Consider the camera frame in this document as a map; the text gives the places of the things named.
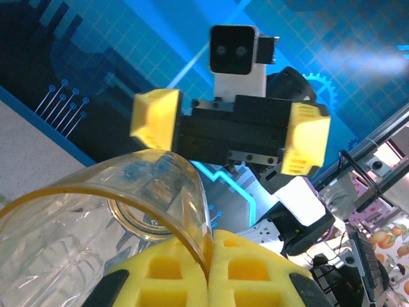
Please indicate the aluminium frame post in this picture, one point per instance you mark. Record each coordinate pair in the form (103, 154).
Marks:
(377, 131)

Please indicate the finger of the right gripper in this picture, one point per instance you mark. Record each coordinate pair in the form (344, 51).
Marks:
(306, 140)
(155, 120)

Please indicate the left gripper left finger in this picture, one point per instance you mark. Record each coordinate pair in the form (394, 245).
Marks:
(159, 275)

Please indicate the grey box with black knob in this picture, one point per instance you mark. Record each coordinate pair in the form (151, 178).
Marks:
(378, 164)

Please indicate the orange print cloth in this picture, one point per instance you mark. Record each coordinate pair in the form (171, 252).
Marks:
(390, 236)

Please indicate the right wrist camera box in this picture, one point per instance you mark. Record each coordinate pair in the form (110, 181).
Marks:
(233, 51)

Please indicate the small yellow plastic cup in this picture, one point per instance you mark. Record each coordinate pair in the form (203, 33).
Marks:
(96, 198)

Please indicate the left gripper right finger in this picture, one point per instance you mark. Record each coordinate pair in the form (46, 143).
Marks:
(252, 275)

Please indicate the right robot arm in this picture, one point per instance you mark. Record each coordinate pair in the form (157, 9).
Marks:
(300, 204)

